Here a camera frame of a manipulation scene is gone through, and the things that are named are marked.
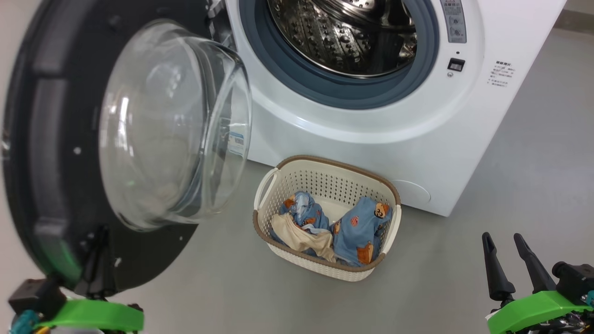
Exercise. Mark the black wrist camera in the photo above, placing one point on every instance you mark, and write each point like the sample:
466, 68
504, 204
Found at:
35, 297
575, 280

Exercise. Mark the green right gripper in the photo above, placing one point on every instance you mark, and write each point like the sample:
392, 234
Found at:
533, 311

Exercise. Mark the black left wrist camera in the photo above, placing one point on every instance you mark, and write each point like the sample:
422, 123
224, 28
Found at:
35, 297

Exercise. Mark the blue energy label sticker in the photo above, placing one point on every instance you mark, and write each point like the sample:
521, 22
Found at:
236, 143

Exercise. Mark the grey skirting board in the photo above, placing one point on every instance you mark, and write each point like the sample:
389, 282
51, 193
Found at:
575, 21

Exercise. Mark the printed text label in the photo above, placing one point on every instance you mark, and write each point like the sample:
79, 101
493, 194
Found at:
501, 74

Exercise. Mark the blue bear print garment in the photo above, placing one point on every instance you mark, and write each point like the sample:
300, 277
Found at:
359, 232

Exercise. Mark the cream laundry basket brown rim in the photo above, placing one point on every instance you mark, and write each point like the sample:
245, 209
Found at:
325, 181

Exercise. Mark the white front-load washing machine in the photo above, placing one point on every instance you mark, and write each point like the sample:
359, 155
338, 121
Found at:
417, 153

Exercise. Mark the blue bear garment cream lining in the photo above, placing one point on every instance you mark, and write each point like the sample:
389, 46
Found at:
297, 234

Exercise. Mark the grey rubber door gasket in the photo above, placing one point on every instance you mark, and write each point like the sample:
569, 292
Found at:
343, 93

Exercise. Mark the steel washing machine drum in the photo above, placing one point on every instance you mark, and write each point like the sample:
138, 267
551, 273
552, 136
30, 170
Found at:
334, 37

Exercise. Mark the round white filter cover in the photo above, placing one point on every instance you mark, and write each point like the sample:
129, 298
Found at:
413, 192

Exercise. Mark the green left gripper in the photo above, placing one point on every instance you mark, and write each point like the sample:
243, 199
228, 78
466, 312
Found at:
97, 315

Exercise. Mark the black round glass washer door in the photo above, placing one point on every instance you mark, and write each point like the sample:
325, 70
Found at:
55, 139

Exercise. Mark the grey warning label sticker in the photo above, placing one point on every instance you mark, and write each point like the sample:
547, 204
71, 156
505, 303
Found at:
454, 21

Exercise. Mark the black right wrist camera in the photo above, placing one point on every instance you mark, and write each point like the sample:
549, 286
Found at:
575, 280

